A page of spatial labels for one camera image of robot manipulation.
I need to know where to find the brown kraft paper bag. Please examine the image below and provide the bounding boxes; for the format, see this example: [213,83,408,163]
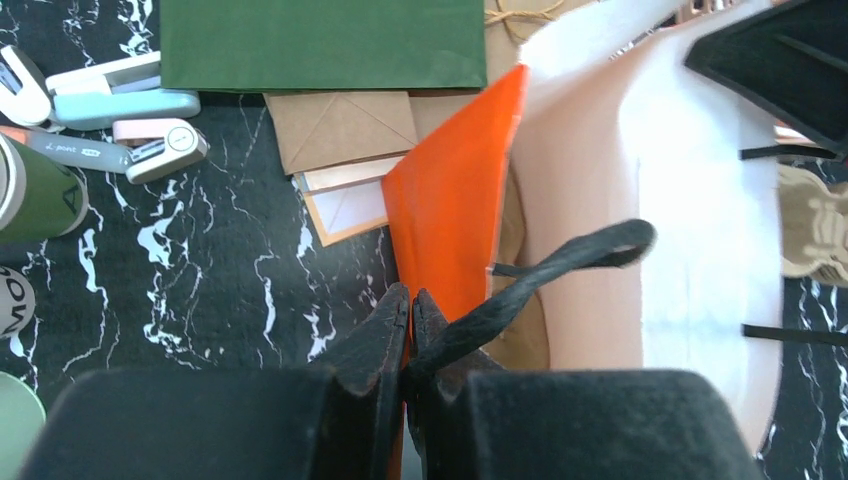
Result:
[264,0,580,175]

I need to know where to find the tall stack paper cups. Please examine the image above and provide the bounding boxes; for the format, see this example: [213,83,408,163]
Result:
[1,266,36,339]

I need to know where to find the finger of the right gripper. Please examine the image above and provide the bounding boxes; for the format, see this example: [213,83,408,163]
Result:
[684,0,847,158]

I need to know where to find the stack of pulp cup carriers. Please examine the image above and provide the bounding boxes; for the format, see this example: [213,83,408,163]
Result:
[778,165,847,288]

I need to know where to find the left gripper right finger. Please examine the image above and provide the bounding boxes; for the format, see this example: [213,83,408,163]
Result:
[407,288,766,480]

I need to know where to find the striped paper bag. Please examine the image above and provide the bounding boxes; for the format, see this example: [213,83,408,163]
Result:
[293,155,404,246]

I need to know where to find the orange paper bag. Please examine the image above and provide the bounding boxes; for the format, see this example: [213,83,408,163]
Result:
[380,0,848,480]

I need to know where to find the green paper bag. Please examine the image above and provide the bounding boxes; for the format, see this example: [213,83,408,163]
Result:
[159,0,487,92]

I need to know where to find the green cup of straws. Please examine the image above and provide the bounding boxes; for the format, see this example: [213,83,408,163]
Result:
[1,372,46,479]

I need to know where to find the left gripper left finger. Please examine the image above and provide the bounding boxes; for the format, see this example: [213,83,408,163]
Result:
[20,283,410,479]

